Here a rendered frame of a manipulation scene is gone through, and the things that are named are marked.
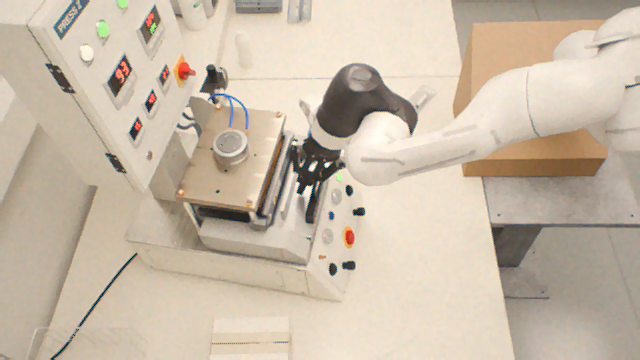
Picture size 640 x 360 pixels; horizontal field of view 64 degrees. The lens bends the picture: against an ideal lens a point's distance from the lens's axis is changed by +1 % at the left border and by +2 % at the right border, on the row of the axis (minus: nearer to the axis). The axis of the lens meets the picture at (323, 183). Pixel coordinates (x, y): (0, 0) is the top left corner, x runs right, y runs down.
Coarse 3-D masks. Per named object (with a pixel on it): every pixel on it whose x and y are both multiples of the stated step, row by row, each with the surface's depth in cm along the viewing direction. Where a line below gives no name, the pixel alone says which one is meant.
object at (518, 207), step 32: (608, 160) 151; (512, 192) 146; (544, 192) 146; (576, 192) 145; (608, 192) 145; (512, 224) 141; (544, 224) 140; (576, 224) 140; (608, 224) 139; (512, 256) 203; (512, 288) 206; (544, 288) 206
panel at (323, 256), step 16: (336, 176) 133; (336, 208) 132; (352, 208) 140; (320, 224) 124; (336, 224) 131; (352, 224) 139; (320, 240) 123; (336, 240) 130; (320, 256) 121; (336, 256) 129
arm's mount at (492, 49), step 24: (480, 24) 138; (504, 24) 138; (528, 24) 138; (552, 24) 137; (576, 24) 137; (600, 24) 137; (480, 48) 139; (504, 48) 139; (528, 48) 138; (552, 48) 138; (480, 72) 140; (504, 72) 139; (456, 96) 159; (528, 144) 141; (552, 144) 141; (576, 144) 140; (480, 168) 146; (504, 168) 146; (528, 168) 146; (552, 168) 145; (576, 168) 145
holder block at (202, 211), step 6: (198, 210) 119; (204, 210) 119; (210, 210) 119; (216, 210) 118; (222, 210) 118; (204, 216) 120; (210, 216) 120; (216, 216) 119; (222, 216) 119; (228, 216) 118; (234, 216) 117; (240, 216) 117; (246, 216) 117; (246, 222) 119
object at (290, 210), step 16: (304, 160) 129; (288, 176) 126; (288, 192) 119; (304, 192) 123; (320, 192) 123; (288, 208) 120; (304, 208) 121; (272, 224) 118; (288, 224) 118; (304, 224) 118
